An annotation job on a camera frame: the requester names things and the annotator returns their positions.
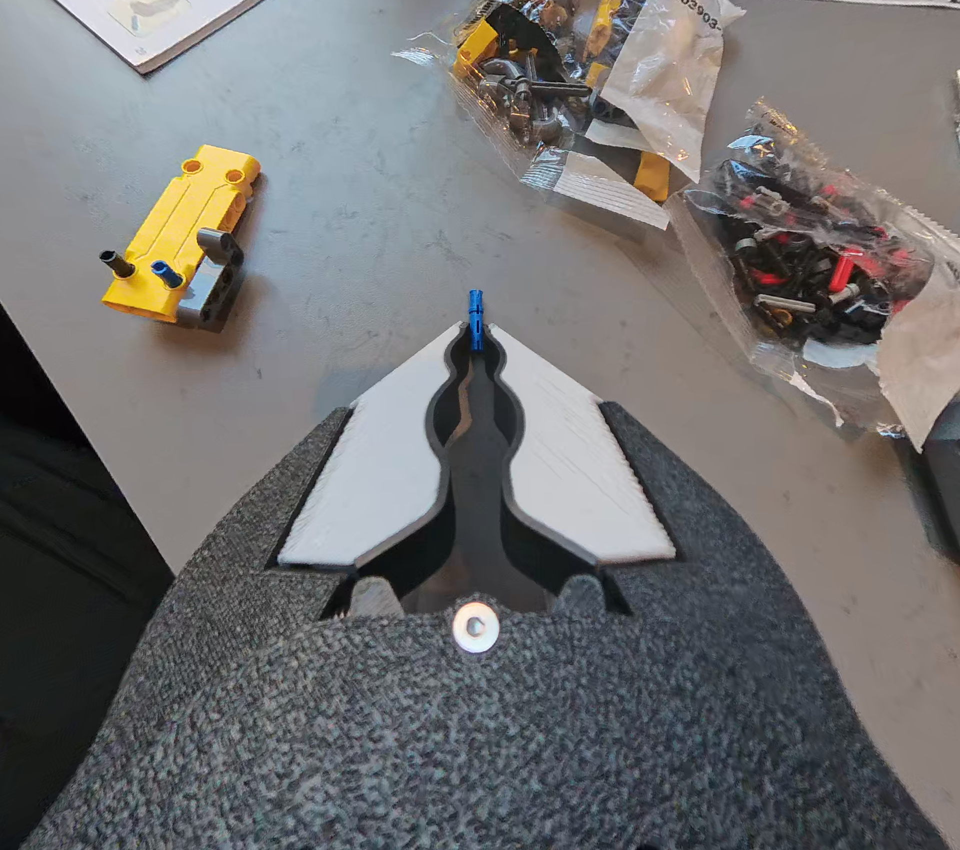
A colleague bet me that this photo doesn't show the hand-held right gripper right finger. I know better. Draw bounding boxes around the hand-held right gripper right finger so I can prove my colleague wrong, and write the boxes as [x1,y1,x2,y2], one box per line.
[483,323,676,566]

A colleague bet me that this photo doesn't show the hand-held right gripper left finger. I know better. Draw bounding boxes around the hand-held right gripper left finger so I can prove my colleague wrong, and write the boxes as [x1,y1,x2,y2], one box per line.
[277,322,470,572]

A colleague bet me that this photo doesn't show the dark grey short beam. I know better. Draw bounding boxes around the dark grey short beam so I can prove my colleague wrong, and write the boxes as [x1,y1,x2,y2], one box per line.
[176,227,246,334]

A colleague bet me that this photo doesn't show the yellow building panel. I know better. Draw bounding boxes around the yellow building panel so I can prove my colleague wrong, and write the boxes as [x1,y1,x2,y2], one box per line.
[101,144,264,324]

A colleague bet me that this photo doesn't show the clear bag yellow blue parts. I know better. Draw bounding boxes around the clear bag yellow blue parts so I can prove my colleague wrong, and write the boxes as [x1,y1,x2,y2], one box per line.
[392,0,748,231]

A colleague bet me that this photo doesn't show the grey desk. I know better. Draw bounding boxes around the grey desk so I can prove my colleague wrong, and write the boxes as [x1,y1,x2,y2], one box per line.
[0,0,960,850]

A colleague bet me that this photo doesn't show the person's legs black pants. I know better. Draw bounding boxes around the person's legs black pants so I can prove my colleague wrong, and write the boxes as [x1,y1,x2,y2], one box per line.
[0,302,177,850]

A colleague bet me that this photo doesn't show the clear bag black red parts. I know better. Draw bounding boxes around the clear bag black red parts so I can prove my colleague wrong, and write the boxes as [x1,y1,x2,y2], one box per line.
[663,98,960,452]

